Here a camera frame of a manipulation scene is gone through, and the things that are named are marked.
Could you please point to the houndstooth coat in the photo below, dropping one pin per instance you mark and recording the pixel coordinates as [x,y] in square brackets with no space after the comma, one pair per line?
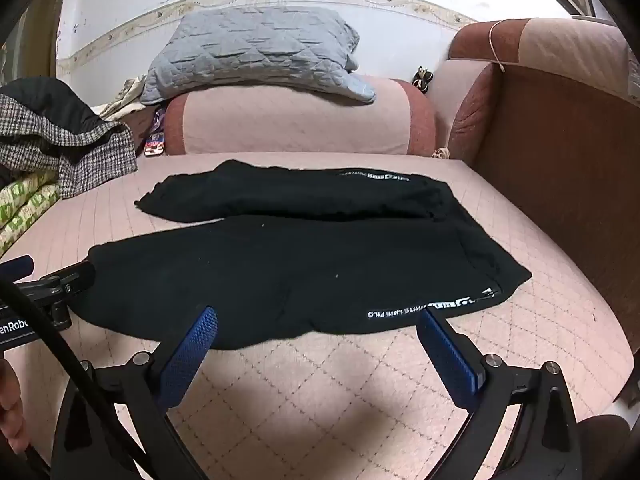
[95,155]

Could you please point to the pink and brown sofa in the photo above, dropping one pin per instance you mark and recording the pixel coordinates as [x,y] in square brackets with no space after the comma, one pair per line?
[350,390]

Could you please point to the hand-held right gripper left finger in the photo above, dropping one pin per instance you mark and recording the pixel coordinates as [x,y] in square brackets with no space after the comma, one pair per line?
[190,355]

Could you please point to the dark brown cushion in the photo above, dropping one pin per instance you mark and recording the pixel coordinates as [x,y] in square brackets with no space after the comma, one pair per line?
[605,450]

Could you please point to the green printed blanket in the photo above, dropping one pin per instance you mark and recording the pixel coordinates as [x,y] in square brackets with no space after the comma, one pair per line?
[22,210]

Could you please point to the cream cloth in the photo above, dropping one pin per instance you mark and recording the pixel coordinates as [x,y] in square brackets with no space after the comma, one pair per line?
[122,97]

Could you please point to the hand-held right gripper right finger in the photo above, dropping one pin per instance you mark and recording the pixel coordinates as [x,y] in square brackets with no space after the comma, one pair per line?
[445,355]

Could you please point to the black jacket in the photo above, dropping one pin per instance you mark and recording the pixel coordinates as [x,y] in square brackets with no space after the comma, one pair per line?
[45,102]

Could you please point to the person's left hand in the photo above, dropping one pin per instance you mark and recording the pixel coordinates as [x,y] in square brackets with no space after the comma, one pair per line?
[9,410]

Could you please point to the black pants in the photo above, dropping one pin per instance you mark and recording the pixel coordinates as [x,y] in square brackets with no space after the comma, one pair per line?
[300,260]

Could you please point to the small black and gold object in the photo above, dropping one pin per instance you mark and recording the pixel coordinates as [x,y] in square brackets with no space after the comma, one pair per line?
[423,80]

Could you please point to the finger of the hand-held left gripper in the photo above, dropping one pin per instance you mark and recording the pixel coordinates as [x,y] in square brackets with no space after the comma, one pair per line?
[70,280]
[19,266]

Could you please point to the colourful printed packet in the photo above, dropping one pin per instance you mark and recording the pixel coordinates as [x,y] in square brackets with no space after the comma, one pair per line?
[155,142]

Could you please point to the grey quilted pillow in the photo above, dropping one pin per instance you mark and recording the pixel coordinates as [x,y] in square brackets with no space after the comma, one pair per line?
[250,50]

